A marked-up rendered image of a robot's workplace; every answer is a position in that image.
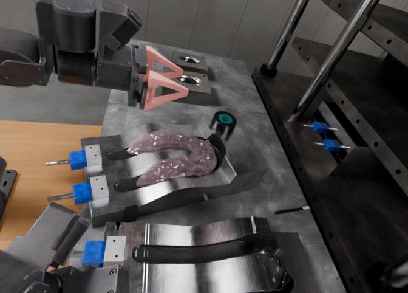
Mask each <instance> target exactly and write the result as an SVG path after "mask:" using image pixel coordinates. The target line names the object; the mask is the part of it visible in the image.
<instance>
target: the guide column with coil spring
mask: <svg viewBox="0 0 408 293"><path fill-rule="evenodd" d="M379 1H380V0H361V1H360V3H359V4H358V6H357V8H356V9H355V11H354V12H353V14H352V16H351V17H350V19H349V20H348V22H347V24H346V25H345V27H344V28H343V30H342V32H341V33H340V35H339V36H338V38H337V40H336V41H335V43H334V45H333V46H332V47H331V49H330V51H329V52H328V54H327V56H326V57H325V59H324V60H323V62H322V64H321V65H320V67H319V69H318V70H317V71H316V73H315V75H314V76H313V78H312V79H311V81H310V83H309V84H308V86H307V88H306V89H305V91H304V93H303V94H302V95H301V97H300V99H299V100H298V102H297V103H296V105H295V107H294V108H293V110H292V112H291V113H290V115H289V118H290V119H292V120H293V121H295V122H298V121H300V119H301V117H302V116H303V115H304V113H305V111H306V110H307V108H308V107H309V106H310V104H311V102H312V101H313V99H314V98H315V97H316V95H317V94H318V92H319V91H320V89H321V88H322V86H323V85H324V83H325V82H326V80H327V79H328V77H329V76H330V74H331V73H332V71H333V70H334V68H335V67H336V65H337V64H338V62H339V61H340V59H341V58H342V56H343V55H344V53H345V51H346V50H347V49H348V48H349V46H350V45H351V43H352V41H353V40H354V39H355V37H356V35H357V34H358V32H359V31H360V30H361V28H362V26H363V25H364V23H365V22H366V21H367V19H368V17H369V16H370V14H371V13H372V12H373V10H374V8H375V7H376V5H377V4H378V3H379Z"/></svg>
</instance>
